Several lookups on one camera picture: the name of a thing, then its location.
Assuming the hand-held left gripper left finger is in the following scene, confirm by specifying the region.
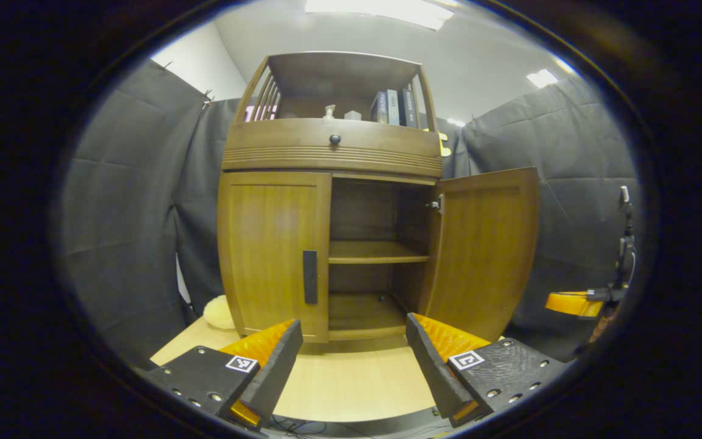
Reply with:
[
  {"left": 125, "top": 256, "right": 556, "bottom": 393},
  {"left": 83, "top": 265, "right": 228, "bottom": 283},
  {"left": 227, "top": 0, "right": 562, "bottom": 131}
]
[{"left": 144, "top": 318, "right": 304, "bottom": 430}]

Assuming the black backdrop cloth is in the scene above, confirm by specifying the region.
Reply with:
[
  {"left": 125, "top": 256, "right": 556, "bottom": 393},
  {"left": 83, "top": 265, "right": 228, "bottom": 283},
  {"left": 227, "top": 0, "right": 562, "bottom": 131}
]
[{"left": 52, "top": 59, "right": 644, "bottom": 366}]

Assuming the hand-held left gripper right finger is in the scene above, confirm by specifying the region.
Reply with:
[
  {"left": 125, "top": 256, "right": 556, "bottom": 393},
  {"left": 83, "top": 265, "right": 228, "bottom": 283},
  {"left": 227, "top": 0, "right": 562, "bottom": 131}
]
[{"left": 406, "top": 313, "right": 572, "bottom": 427}]

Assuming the large ceiling light panel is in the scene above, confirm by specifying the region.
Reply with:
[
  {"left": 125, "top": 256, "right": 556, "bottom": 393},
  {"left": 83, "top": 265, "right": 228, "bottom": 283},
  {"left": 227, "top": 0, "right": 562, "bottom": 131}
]
[{"left": 305, "top": 0, "right": 454, "bottom": 31}]

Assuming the wooden cabinet drawer with knob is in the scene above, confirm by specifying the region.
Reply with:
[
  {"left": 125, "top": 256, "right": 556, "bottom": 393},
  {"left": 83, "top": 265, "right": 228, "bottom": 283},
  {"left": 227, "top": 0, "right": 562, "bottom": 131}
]
[{"left": 222, "top": 118, "right": 443, "bottom": 179}]

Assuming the wooden cabinet door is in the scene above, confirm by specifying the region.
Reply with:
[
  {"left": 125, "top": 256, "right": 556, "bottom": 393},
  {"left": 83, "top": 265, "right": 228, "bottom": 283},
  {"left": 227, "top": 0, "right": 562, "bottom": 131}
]
[
  {"left": 218, "top": 172, "right": 332, "bottom": 343},
  {"left": 419, "top": 168, "right": 539, "bottom": 342}
]

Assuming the black cable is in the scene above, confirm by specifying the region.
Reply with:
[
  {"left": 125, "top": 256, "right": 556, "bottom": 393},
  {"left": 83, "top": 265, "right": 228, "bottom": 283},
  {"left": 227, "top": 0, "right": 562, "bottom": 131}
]
[{"left": 269, "top": 415, "right": 328, "bottom": 437}]

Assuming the brown wooden double-door shoe cabinet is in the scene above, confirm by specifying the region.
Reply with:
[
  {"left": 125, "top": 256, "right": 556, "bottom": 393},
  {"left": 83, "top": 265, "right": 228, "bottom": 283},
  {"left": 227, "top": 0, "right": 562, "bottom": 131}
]
[{"left": 217, "top": 51, "right": 444, "bottom": 355}]

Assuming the cream fluffy ball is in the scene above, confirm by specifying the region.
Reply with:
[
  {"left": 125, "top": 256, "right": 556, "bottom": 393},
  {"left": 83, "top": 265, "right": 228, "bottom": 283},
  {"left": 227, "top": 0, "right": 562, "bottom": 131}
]
[{"left": 204, "top": 295, "right": 238, "bottom": 330}]

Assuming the small ceiling light panel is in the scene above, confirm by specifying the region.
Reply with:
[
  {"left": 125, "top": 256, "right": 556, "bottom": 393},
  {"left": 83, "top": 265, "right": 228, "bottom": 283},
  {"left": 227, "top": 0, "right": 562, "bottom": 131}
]
[{"left": 526, "top": 69, "right": 559, "bottom": 89}]

